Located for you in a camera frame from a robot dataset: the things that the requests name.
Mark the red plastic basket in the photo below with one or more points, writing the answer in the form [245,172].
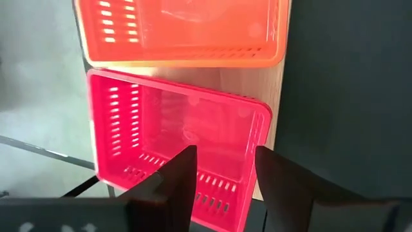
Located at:
[209,129]

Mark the orange plastic basket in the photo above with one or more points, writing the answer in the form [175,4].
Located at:
[209,35]

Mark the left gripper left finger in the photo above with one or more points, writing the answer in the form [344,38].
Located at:
[174,193]

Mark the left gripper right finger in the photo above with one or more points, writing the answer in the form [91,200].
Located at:
[283,193]

